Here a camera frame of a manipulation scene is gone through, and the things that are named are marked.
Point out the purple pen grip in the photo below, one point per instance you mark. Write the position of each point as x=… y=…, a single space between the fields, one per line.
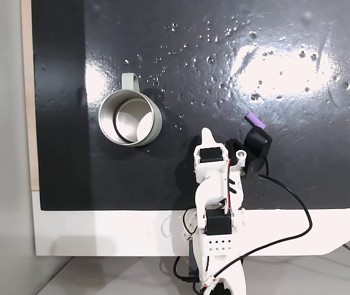
x=255 y=121

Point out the black glossy mat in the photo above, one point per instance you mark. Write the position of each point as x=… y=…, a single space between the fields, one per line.
x=131 y=184

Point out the white tape with red print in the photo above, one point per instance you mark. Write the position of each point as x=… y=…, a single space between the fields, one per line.
x=209 y=281

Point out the beige wooden board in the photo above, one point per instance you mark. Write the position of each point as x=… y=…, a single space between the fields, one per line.
x=27 y=92

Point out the black oval camera box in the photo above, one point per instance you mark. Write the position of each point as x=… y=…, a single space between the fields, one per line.
x=257 y=143

